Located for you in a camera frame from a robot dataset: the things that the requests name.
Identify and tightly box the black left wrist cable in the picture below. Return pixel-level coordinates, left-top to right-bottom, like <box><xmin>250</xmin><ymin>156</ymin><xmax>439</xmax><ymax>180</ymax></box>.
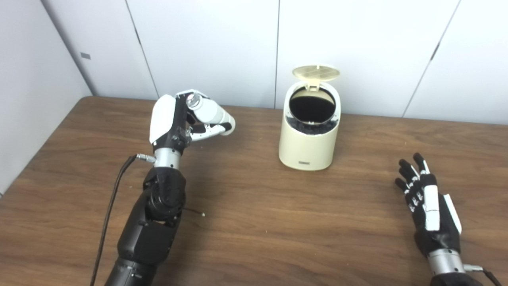
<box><xmin>90</xmin><ymin>154</ymin><xmax>156</xmax><ymax>286</ymax></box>

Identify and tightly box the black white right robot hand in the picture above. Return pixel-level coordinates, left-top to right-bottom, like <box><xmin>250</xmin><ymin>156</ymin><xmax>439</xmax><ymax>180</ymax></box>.
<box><xmin>394</xmin><ymin>153</ymin><xmax>463</xmax><ymax>258</ymax></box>

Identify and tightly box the black bin liner bag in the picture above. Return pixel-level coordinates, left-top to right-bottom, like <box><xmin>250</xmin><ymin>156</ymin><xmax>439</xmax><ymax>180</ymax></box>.
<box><xmin>287</xmin><ymin>113</ymin><xmax>339</xmax><ymax>136</ymax></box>

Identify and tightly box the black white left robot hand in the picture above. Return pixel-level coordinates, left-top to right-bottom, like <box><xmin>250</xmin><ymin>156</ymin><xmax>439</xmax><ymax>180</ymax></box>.
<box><xmin>149</xmin><ymin>89</ymin><xmax>235</xmax><ymax>151</ymax></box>

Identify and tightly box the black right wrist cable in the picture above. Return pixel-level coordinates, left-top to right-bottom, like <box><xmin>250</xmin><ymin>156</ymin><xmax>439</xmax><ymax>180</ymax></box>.
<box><xmin>462</xmin><ymin>264</ymin><xmax>502</xmax><ymax>286</ymax></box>

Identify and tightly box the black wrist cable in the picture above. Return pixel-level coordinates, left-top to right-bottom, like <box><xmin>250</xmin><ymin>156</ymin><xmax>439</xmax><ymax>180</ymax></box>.
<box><xmin>462</xmin><ymin>264</ymin><xmax>502</xmax><ymax>286</ymax></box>
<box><xmin>90</xmin><ymin>154</ymin><xmax>156</xmax><ymax>286</ymax></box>

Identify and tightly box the small white plastic bottle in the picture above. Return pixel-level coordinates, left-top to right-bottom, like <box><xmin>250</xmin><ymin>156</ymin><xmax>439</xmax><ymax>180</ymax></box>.
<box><xmin>186</xmin><ymin>92</ymin><xmax>236</xmax><ymax>136</ymax></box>

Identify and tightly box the cream-colored lidded bin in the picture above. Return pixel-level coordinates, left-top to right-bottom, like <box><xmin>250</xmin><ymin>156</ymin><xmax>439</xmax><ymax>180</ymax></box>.
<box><xmin>279</xmin><ymin>65</ymin><xmax>342</xmax><ymax>172</ymax></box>

